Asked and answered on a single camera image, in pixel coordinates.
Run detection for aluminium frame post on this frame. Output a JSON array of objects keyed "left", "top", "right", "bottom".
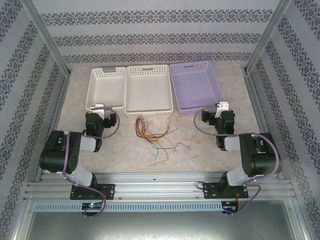
[
  {"left": 244, "top": 0, "right": 295, "bottom": 73},
  {"left": 21, "top": 0, "right": 72, "bottom": 76}
]

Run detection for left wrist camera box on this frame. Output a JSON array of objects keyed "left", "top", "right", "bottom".
[{"left": 89, "top": 103, "right": 111, "bottom": 118}]

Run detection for grey metal panel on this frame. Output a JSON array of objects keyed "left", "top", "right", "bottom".
[{"left": 14, "top": 211, "right": 308, "bottom": 240}]

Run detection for small white plastic basket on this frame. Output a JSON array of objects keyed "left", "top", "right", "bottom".
[{"left": 85, "top": 66, "right": 127, "bottom": 115}]

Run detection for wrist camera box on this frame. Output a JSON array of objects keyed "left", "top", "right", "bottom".
[
  {"left": 89, "top": 103, "right": 111, "bottom": 118},
  {"left": 215, "top": 100, "right": 230, "bottom": 118}
]

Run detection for large white plastic basket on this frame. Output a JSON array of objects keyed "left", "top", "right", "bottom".
[{"left": 124, "top": 64, "right": 175, "bottom": 120}]

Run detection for slotted grey cable duct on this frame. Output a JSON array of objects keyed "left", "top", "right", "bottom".
[{"left": 33, "top": 201, "right": 223, "bottom": 213}]

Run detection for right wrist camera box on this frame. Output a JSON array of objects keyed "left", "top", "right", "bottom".
[{"left": 215, "top": 100, "right": 230, "bottom": 118}]

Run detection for thin red wire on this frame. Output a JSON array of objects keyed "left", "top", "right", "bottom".
[{"left": 135, "top": 116, "right": 161, "bottom": 142}]

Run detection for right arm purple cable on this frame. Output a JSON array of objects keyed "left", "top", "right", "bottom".
[{"left": 194, "top": 104, "right": 280, "bottom": 216}]

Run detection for right small circuit board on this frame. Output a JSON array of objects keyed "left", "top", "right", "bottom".
[{"left": 222, "top": 201, "right": 238, "bottom": 213}]

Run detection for purple plastic basket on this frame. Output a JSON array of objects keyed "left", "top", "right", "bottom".
[{"left": 168, "top": 61, "right": 225, "bottom": 118}]

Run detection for left small circuit board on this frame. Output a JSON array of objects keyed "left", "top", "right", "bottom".
[{"left": 81, "top": 202, "right": 103, "bottom": 210}]

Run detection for aluminium side rail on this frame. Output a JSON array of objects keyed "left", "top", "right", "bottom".
[
  {"left": 242, "top": 67, "right": 286, "bottom": 181},
  {"left": 33, "top": 72, "right": 73, "bottom": 183}
]

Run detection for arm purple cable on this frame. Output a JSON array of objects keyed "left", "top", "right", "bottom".
[
  {"left": 194, "top": 104, "right": 280, "bottom": 216},
  {"left": 61, "top": 105, "right": 120, "bottom": 220}
]

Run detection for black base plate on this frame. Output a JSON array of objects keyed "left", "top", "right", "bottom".
[
  {"left": 202, "top": 181, "right": 250, "bottom": 200},
  {"left": 69, "top": 183, "right": 116, "bottom": 200}
]

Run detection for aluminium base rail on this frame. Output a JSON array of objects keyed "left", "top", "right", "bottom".
[{"left": 23, "top": 171, "right": 298, "bottom": 201}]

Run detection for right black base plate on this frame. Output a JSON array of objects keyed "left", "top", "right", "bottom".
[{"left": 202, "top": 181, "right": 250, "bottom": 200}]

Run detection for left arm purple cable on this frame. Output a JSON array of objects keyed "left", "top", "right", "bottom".
[{"left": 61, "top": 105, "right": 120, "bottom": 220}]

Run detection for small circuit board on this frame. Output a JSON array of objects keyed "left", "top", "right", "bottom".
[
  {"left": 222, "top": 201, "right": 238, "bottom": 213},
  {"left": 81, "top": 202, "right": 103, "bottom": 210}
]

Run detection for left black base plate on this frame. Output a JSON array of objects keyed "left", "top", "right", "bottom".
[{"left": 69, "top": 183, "right": 116, "bottom": 200}]

